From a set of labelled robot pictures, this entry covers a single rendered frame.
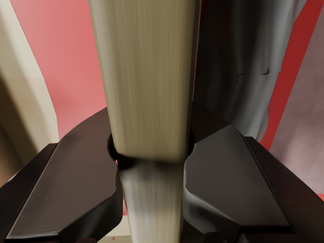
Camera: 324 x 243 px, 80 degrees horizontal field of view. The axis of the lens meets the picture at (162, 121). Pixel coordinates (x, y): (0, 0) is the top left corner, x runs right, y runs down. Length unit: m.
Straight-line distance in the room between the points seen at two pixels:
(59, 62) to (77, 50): 0.02
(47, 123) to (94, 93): 0.06
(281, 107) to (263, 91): 0.03
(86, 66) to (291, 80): 0.18
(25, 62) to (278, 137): 0.25
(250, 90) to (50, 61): 0.17
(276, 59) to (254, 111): 0.05
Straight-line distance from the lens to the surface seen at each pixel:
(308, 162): 0.29
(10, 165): 0.25
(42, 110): 0.21
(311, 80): 0.22
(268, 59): 0.18
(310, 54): 0.21
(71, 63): 0.18
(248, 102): 0.19
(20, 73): 0.20
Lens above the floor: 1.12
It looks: 57 degrees down
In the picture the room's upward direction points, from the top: 176 degrees clockwise
